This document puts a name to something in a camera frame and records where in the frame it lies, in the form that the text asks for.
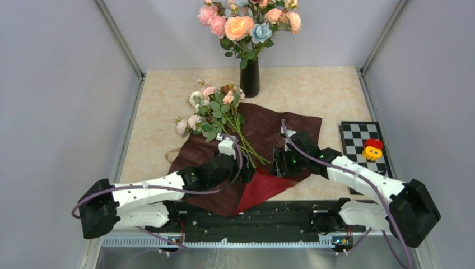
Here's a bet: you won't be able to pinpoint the pink white rose stems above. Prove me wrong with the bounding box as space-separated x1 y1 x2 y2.
174 78 270 166

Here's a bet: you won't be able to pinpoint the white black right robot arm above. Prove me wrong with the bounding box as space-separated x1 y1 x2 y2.
272 129 441 248

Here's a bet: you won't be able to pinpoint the colourful artificial flower bunch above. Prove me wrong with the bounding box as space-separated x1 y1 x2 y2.
197 0 302 69

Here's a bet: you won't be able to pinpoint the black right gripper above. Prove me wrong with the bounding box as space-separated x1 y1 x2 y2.
271 147 308 177

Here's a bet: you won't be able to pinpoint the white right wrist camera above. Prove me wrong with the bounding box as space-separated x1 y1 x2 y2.
281 128 296 140

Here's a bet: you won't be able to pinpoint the black white checkerboard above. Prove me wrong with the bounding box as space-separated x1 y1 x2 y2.
338 121 394 196

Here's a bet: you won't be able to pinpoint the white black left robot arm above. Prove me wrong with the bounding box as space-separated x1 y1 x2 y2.
71 154 256 239

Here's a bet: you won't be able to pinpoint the black cylindrical vase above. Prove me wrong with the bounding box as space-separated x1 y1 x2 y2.
239 59 260 98

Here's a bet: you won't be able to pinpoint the red paper bouquet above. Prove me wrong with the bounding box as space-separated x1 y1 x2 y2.
170 103 322 217

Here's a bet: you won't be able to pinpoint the beige satin ribbon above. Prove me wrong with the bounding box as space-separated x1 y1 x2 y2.
164 147 181 164

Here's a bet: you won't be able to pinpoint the white toothed cable duct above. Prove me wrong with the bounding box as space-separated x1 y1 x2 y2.
102 234 351 249

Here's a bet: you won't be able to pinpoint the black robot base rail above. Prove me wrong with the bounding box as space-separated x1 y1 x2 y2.
145 200 366 243

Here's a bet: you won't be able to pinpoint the red yellow toy block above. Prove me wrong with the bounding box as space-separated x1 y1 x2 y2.
362 138 384 161

